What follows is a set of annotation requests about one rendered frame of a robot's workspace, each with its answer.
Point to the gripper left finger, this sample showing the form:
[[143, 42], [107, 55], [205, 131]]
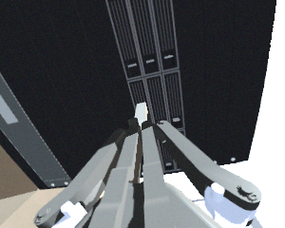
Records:
[[96, 178]]

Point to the black server rack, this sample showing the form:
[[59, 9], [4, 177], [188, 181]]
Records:
[[64, 88]]

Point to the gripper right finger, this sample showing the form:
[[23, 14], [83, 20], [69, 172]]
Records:
[[231, 200]]

